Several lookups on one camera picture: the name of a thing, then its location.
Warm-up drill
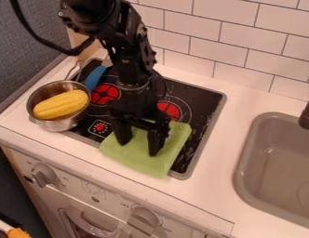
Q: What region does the toy stove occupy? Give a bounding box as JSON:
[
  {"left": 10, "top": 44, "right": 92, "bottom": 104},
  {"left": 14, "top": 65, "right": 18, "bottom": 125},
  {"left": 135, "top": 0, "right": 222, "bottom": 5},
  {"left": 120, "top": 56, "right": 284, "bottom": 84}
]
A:
[{"left": 60, "top": 57, "right": 228, "bottom": 181}]

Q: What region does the toy sink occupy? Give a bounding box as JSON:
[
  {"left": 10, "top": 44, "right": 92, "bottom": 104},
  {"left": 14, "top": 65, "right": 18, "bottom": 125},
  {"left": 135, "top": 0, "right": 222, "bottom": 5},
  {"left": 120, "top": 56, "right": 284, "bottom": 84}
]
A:
[{"left": 231, "top": 112, "right": 309, "bottom": 231}]

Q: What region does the green cloth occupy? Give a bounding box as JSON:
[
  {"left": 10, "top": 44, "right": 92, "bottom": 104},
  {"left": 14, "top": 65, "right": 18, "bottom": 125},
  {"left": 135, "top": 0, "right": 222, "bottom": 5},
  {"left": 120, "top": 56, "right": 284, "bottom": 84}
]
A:
[{"left": 97, "top": 118, "right": 194, "bottom": 179}]

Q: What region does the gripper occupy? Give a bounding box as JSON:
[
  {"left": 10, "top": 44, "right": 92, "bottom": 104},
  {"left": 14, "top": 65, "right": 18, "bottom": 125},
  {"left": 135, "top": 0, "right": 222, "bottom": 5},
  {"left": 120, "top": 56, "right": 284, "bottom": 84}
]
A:
[{"left": 107, "top": 69, "right": 172, "bottom": 157}]

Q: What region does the orange toy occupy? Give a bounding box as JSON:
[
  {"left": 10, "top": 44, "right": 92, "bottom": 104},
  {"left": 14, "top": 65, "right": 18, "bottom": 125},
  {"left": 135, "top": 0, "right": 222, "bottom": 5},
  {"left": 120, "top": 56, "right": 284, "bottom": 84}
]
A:
[{"left": 5, "top": 227, "right": 34, "bottom": 238}]

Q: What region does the yellow toy corn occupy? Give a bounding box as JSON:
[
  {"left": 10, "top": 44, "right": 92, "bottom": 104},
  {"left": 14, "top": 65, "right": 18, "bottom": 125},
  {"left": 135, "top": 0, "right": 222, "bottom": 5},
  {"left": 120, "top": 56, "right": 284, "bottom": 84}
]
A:
[{"left": 31, "top": 89, "right": 90, "bottom": 121}]

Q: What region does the blue tool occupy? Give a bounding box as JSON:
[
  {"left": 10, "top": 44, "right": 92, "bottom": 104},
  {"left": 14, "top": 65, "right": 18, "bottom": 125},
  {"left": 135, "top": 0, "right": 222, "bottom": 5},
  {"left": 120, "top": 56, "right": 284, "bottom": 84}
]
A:
[{"left": 82, "top": 64, "right": 110, "bottom": 93}]

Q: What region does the silver pot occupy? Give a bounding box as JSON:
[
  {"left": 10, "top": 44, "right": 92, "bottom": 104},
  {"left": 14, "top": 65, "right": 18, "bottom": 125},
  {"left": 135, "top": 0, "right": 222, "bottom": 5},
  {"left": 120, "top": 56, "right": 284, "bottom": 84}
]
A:
[{"left": 25, "top": 59, "right": 93, "bottom": 133}]

